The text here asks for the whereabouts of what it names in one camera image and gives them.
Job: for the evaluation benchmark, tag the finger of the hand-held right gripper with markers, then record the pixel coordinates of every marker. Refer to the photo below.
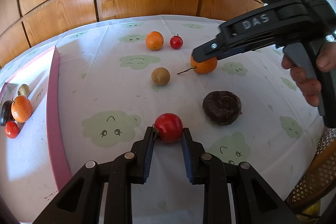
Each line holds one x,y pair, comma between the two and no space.
236,53
207,52

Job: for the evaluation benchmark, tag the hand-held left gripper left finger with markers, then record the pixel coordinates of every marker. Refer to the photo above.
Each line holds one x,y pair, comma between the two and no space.
149,153

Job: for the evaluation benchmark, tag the red cherry tomato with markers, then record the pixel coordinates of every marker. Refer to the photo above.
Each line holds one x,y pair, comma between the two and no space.
11,129
176,42
168,127

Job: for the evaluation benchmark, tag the pink white shallow tray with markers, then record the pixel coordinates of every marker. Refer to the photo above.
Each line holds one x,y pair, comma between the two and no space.
31,161

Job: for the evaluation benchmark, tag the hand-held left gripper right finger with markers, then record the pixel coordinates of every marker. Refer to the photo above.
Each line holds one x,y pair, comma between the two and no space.
187,153

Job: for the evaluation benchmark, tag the person's right hand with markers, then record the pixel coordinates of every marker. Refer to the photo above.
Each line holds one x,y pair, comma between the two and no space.
309,90

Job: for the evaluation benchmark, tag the woven rattan chair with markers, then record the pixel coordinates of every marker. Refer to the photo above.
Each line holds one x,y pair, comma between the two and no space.
315,174

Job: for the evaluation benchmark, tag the dark brown wrinkled fruit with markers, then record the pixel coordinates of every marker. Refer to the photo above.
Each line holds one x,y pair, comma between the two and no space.
222,108
5,113

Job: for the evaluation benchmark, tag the small tan round fruit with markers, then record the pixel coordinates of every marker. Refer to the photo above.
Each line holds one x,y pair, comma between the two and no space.
160,76
23,89

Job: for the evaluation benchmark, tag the orange with twig stem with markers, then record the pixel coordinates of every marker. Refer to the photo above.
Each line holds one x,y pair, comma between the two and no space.
207,67

